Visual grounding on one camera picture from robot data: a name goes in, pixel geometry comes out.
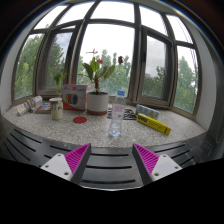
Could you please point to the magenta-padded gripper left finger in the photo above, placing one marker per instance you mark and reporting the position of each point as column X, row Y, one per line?
column 78, row 158

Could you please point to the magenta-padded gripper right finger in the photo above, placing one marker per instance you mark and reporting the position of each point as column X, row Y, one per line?
column 146, row 160

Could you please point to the clear blue-capped water bottle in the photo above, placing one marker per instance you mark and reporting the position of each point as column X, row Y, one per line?
column 117, row 115

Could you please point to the long yellow glue box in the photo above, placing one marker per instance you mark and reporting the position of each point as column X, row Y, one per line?
column 153, row 123

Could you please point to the flat round red coaster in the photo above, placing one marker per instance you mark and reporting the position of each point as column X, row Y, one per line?
column 80, row 119

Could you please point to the blue and green carton pack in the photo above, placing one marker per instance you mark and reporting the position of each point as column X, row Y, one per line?
column 148, row 111

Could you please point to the cream cup with black lettering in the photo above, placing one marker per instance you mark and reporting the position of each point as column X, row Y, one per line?
column 56, row 110

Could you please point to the potted red-flowered plant, white pot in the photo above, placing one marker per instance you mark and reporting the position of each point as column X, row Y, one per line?
column 97, row 103

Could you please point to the red and white filament box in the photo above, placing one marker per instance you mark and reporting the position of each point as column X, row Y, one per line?
column 75, row 98

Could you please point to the plastic-wrapped white packet bundle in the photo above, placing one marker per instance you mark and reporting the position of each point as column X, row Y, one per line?
column 28, row 105

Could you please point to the grey-framed bay window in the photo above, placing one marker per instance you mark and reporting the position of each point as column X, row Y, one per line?
column 137, row 50

